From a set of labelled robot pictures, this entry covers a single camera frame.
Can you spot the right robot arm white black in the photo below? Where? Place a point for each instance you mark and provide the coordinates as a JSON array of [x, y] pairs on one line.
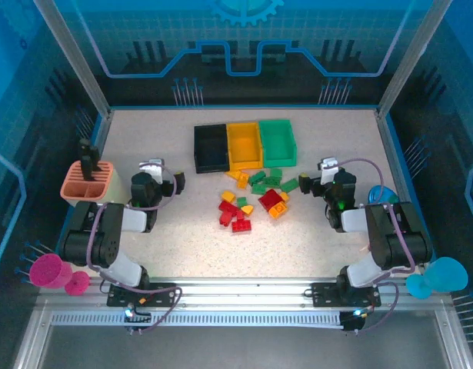
[[390, 238]]

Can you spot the black controller board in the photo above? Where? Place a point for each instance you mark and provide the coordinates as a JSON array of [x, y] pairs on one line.
[[138, 319], [353, 321]]

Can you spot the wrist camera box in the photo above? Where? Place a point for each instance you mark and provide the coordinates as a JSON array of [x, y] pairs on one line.
[[328, 164], [153, 169]]

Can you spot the magenta goblet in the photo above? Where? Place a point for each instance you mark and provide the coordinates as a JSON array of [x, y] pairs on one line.
[[47, 271]]

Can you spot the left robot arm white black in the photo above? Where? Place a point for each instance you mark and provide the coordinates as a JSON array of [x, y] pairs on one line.
[[124, 267]]

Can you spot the salmon knife block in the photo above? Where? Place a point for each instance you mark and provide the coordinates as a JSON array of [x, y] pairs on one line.
[[76, 188]]

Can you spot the small red lego brick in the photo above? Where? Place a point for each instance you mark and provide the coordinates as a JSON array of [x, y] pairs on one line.
[[240, 215]]

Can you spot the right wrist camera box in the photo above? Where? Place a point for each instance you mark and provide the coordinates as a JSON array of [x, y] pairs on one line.
[[328, 164]]

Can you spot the green plastic bin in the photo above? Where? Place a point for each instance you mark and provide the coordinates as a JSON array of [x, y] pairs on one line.
[[278, 144]]

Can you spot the yellow rounded lego piece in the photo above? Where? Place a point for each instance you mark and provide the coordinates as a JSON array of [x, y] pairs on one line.
[[246, 209]]

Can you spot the yellow sloped lego piece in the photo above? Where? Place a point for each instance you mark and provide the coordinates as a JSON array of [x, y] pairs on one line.
[[232, 175]]

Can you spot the black plastic bin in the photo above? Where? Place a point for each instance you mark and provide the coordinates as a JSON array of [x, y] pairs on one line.
[[211, 167]]

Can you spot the orange-yellow lego brick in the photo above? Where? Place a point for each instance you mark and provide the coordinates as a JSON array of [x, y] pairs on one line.
[[278, 210]]

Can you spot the light blue goblet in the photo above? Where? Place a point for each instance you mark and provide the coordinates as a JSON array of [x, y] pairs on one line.
[[444, 274]]

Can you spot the aluminium frame post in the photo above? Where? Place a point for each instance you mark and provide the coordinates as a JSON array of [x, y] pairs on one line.
[[72, 57], [413, 54]]

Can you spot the red sloped lego brick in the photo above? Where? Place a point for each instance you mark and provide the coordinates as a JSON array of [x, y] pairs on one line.
[[264, 203]]

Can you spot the small yellow lego brick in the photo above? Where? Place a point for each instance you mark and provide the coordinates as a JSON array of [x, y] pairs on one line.
[[284, 197]]

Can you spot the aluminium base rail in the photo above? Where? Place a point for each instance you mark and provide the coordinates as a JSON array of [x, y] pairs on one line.
[[240, 292]]

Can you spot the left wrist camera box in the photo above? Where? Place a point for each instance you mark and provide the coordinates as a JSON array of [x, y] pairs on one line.
[[153, 169]]

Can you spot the small green lego brick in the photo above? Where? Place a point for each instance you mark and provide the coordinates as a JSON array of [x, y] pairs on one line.
[[242, 201]]

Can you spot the yellow plastic bin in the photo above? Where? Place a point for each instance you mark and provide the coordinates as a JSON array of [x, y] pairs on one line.
[[244, 146]]

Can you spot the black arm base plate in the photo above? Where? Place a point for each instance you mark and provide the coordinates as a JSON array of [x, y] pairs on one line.
[[324, 294], [159, 296]]

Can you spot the clear blue glass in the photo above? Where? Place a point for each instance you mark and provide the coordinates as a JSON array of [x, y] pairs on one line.
[[378, 194]]

